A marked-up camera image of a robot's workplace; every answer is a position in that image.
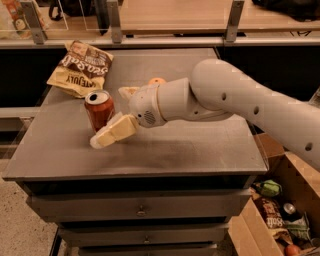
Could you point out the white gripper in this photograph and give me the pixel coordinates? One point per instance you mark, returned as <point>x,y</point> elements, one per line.
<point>145,104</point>

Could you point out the red coke can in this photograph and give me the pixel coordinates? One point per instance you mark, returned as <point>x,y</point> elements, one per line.
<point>100,108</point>

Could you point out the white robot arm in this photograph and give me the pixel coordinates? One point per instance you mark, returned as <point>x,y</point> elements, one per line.
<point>215,91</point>

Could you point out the dark can in box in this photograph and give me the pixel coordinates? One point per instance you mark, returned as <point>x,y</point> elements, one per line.
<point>289,212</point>

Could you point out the orange fruit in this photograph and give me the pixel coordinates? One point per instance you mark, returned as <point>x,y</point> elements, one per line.
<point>156,80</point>

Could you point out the sea salt chip bag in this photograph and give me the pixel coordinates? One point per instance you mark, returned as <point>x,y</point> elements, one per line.
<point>82,70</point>

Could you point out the grey drawer cabinet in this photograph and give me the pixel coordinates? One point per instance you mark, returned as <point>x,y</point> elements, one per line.
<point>190,177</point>

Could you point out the top drawer knob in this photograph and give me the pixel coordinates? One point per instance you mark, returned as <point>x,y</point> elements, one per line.
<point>141,212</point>

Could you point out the drawer knob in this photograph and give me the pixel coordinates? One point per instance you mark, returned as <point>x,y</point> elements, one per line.
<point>146,240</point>
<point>141,212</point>

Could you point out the colourful package top left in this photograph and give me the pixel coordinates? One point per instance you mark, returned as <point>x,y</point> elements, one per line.
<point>13,23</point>

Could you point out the green snack bag in box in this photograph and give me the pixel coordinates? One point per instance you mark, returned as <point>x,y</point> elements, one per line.
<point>268,188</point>

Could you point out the brown chip bag in box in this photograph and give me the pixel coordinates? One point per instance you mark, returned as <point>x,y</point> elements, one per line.
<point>269,210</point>

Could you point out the cardboard box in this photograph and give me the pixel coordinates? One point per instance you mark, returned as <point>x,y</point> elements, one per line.
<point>300,186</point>

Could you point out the black bag top right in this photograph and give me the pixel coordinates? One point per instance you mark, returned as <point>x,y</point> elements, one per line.
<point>299,10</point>

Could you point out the pale green bag in box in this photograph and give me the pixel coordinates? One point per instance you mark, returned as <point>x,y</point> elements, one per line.
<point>299,228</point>

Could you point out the red apple in box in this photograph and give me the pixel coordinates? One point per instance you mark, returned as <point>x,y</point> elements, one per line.
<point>292,250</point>

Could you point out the metal railing post middle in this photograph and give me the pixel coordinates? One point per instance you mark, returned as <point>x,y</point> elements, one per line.
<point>114,20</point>

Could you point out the metal railing post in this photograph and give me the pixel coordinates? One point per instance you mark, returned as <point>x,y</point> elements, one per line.
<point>233,20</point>
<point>32,18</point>
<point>114,20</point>

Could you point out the metal railing post left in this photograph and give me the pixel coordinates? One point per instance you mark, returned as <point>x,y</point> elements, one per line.
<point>32,18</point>

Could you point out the metal railing post right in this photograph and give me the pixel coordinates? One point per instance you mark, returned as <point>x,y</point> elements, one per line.
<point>233,20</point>

